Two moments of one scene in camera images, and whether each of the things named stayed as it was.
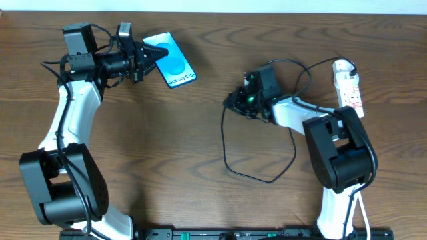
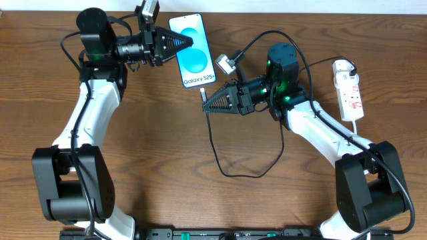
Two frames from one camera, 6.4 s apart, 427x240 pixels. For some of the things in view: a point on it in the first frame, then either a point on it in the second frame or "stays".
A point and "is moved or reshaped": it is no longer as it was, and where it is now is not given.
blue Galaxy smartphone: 174,68 is moved or reshaped
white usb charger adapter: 342,79 stays
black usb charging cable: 295,93 → 203,97
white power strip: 351,97 stays
